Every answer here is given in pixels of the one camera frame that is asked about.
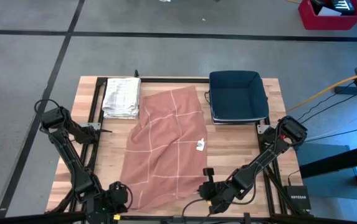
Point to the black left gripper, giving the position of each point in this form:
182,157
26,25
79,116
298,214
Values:
116,199

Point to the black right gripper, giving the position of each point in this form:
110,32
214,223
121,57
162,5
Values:
218,191

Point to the plain pink towel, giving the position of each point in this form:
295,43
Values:
165,149

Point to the white towel thin beige stripes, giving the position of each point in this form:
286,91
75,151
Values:
122,96

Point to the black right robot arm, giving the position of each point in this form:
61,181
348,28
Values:
259,165

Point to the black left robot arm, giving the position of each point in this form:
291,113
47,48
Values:
72,161

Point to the navy blue fabric bin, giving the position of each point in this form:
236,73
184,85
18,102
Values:
237,93

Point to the black metal stand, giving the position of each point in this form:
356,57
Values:
337,161

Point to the red plastic crate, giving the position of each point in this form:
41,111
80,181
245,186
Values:
331,23

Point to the white paper sheet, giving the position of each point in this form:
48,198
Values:
329,12

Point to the black device white stripes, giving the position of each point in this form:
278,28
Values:
343,4

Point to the black Netgear network switch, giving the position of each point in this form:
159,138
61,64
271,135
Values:
298,197

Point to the black metal table frame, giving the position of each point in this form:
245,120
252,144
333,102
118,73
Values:
165,80

